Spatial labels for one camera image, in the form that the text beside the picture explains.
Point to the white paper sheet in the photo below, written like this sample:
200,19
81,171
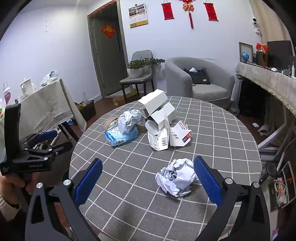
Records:
192,69

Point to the small blue globe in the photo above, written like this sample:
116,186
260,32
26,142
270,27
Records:
245,55

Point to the black floor bin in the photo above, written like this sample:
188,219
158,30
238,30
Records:
89,111

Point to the grey checked tablecloth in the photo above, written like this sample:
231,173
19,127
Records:
138,208

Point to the white paper scrap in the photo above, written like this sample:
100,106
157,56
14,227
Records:
255,124

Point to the white carton with round hole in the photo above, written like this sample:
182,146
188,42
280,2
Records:
159,139

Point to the white security camera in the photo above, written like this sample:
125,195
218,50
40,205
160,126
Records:
255,23

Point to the white plastic bag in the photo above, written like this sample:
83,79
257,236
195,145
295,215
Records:
49,78

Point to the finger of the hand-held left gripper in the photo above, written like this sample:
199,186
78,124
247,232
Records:
60,147
47,135

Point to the white computer mouse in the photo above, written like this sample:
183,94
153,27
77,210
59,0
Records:
274,69

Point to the red hanging scroll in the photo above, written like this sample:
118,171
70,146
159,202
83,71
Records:
211,11
168,11

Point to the bottle with purple label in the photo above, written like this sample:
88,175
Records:
7,96

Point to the white cardboard box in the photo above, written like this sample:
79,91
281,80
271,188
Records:
153,99
165,111

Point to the white kettle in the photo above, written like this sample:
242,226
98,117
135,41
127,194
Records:
27,87

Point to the small red flags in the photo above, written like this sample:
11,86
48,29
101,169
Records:
261,46

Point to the person's left forearm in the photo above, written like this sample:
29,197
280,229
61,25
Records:
8,208

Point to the grey door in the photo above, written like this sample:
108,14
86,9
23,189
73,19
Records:
108,69

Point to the grey armchair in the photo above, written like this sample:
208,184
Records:
178,78

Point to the white box with red label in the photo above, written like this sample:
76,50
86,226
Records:
178,136

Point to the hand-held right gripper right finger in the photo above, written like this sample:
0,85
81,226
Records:
207,183

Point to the blue wet wipes packet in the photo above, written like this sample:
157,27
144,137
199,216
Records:
120,139

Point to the beige curtain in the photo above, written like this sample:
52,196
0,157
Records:
270,25

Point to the white paper ball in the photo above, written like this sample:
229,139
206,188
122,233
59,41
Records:
128,120
177,178

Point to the flat cardboard box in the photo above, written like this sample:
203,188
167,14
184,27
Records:
120,100

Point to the slim white bottle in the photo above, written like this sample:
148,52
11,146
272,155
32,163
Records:
293,69

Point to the black handbag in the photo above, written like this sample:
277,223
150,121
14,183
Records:
198,77

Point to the brown cardboard tape roll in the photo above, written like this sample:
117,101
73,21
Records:
106,125

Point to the black monitor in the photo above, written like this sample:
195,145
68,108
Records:
279,54

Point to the beige fringed desk cloth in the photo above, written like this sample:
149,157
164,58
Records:
266,78

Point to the brown wooden box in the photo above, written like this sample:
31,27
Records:
262,59

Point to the red diamond door decoration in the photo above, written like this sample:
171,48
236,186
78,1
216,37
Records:
108,30

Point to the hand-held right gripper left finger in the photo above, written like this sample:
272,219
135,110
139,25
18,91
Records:
89,180

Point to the wall calendar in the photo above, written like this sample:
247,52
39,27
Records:
138,16

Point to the beige patterned tablecloth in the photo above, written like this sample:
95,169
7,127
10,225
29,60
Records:
46,109

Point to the red knot wall ornament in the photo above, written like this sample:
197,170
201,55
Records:
187,6

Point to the person's left hand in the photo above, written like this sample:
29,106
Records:
11,185

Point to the grey picture frame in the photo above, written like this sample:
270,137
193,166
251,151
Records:
246,47

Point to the clear plastic bottle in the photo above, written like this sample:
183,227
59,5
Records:
85,98

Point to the grey dining chair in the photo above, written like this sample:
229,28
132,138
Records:
141,55

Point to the potted plant in white pot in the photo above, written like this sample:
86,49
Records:
134,71

